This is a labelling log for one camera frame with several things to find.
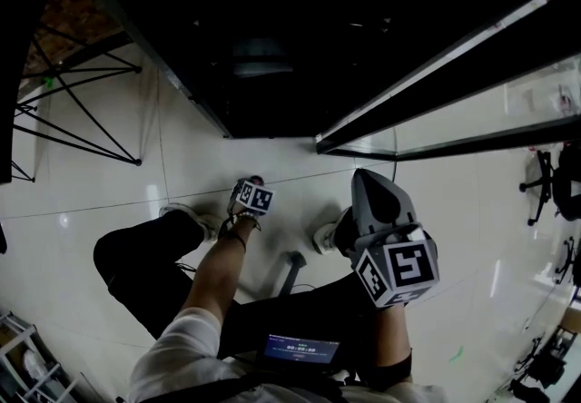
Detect black device with screen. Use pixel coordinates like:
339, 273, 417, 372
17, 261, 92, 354
261, 331, 342, 367

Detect white bead bracelet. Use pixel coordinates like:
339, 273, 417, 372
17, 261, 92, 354
231, 209, 262, 231

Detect person's white shirt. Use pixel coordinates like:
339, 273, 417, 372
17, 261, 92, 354
128, 305, 450, 403

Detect person's shoe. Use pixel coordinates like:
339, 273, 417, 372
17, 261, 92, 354
311, 205, 354, 256
158, 203, 223, 242

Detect person's black trousers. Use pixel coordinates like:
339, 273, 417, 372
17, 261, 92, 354
93, 205, 378, 361

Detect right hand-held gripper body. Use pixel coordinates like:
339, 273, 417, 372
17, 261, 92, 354
348, 221, 441, 311

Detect white metal rack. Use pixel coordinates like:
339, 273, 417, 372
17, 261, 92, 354
0, 310, 81, 403

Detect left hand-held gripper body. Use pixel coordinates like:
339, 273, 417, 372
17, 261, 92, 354
227, 175, 277, 217

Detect person's right forearm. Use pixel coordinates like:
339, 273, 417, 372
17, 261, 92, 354
374, 303, 412, 369

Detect black elastic wristband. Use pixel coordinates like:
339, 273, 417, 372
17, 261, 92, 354
225, 228, 249, 253

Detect person's left shoe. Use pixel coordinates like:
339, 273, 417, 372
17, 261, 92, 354
158, 203, 223, 242

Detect black mini fridge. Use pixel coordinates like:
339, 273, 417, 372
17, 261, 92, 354
67, 0, 581, 162

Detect black chest strap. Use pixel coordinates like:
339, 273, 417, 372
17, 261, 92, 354
115, 371, 350, 403

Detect person's left forearm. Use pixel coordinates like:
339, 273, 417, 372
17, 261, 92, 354
181, 214, 255, 325

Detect black arm sleeve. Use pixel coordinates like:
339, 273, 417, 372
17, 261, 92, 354
360, 348, 415, 393

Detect person's right shoe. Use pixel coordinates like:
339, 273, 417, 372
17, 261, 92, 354
311, 205, 354, 256

